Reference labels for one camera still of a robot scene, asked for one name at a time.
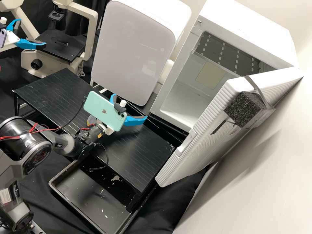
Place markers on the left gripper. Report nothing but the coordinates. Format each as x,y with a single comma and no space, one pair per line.
11,40

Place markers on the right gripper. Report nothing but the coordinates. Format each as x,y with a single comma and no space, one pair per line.
109,130

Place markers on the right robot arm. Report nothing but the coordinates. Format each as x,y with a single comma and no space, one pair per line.
36,146

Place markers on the incubator door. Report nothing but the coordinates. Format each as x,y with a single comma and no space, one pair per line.
207,136

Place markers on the white incubator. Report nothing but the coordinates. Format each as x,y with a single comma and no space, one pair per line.
256,31

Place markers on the cream microscope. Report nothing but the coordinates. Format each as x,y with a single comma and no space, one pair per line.
61,46

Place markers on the white box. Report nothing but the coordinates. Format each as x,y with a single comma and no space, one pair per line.
131,53

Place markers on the black tray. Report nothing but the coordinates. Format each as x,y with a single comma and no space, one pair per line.
92,202

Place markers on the left wrist camera phone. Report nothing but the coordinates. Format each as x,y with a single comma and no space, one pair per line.
2,36

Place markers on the wrist camera phone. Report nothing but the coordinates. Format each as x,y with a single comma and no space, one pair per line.
102,109
2,36

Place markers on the right wrist camera phone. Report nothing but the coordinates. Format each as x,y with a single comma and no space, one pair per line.
102,109

